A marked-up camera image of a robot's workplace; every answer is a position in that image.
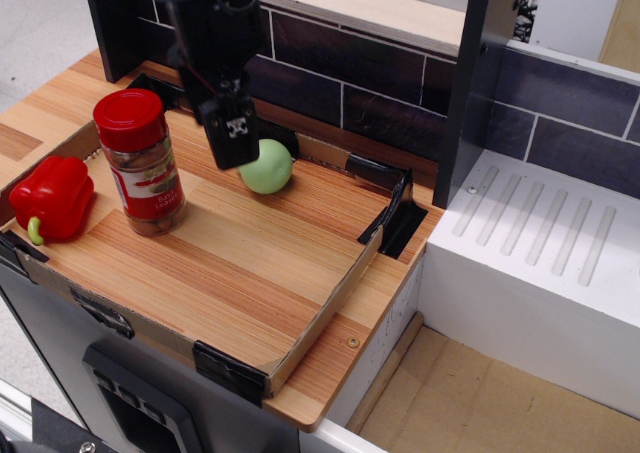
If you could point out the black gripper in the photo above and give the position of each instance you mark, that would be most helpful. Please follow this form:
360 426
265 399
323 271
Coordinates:
216 39

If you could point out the basil leaves spice bottle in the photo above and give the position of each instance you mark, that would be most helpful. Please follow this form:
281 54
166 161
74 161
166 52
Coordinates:
135 139

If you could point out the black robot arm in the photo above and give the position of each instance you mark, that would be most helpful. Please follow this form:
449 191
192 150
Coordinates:
214 41

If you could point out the cardboard fence with black tape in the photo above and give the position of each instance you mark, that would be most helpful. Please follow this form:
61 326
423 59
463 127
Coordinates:
278 282

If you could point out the green onion-shaped toy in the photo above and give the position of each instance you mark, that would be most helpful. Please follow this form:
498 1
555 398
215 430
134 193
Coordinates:
271 171

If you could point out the red bell pepper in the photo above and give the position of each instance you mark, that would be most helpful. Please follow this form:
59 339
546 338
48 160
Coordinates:
50 203

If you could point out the white grooved drainboard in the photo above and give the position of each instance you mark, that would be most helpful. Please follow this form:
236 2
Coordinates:
540 271

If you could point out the dark grey left post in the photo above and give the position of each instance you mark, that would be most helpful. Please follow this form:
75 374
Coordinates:
119 36

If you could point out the dark grey vertical post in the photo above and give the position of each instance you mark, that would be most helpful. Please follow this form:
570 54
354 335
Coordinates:
488 26

